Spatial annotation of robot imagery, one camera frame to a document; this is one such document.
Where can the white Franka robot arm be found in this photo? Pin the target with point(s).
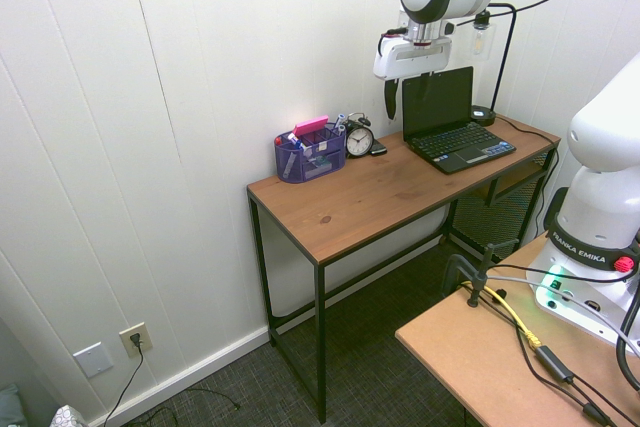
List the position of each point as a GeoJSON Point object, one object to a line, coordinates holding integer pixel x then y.
{"type": "Point", "coordinates": [600, 187]}

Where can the black mobile phone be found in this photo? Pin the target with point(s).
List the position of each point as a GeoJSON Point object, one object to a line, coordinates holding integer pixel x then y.
{"type": "Point", "coordinates": [377, 149]}

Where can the red capped pen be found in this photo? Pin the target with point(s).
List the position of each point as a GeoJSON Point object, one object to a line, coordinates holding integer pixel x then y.
{"type": "Point", "coordinates": [285, 141]}

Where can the plywood robot mounting table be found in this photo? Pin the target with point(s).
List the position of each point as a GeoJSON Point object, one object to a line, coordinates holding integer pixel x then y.
{"type": "Point", "coordinates": [475, 367]}

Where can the beige wall power outlet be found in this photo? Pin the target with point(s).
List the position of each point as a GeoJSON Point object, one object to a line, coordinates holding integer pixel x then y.
{"type": "Point", "coordinates": [135, 340]}

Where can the white patterned box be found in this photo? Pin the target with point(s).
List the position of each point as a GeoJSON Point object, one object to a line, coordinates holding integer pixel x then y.
{"type": "Point", "coordinates": [69, 418]}

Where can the black desk lamp glass shade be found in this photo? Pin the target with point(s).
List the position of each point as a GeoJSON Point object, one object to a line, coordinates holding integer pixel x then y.
{"type": "Point", "coordinates": [484, 116]}

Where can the wooden desk black metal frame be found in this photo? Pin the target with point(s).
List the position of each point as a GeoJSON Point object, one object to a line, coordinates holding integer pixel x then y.
{"type": "Point", "coordinates": [380, 182]}

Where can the white marker blue cap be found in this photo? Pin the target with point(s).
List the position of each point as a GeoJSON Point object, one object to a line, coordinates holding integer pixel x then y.
{"type": "Point", "coordinates": [340, 123]}

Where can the black metal clamp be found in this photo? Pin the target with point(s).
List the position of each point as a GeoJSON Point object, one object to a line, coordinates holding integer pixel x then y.
{"type": "Point", "coordinates": [477, 282]}

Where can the white blank wall plate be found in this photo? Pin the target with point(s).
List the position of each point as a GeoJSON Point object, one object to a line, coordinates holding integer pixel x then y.
{"type": "Point", "coordinates": [92, 359]}

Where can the black twin bell alarm clock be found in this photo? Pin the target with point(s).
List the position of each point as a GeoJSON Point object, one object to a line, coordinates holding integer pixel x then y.
{"type": "Point", "coordinates": [359, 141]}

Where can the small black laptop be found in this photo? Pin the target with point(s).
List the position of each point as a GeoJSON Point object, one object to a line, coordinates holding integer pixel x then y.
{"type": "Point", "coordinates": [440, 107]}

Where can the red round knob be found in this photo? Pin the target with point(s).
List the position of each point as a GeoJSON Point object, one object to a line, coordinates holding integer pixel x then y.
{"type": "Point", "coordinates": [625, 265]}

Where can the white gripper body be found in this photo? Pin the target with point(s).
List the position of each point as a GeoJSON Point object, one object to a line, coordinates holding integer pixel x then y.
{"type": "Point", "coordinates": [410, 59]}

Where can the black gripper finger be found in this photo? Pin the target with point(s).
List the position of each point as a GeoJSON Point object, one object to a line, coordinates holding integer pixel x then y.
{"type": "Point", "coordinates": [392, 99]}
{"type": "Point", "coordinates": [427, 83]}

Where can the purple mesh desk organizer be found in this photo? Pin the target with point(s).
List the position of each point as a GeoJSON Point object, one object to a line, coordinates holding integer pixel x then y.
{"type": "Point", "coordinates": [310, 162]}

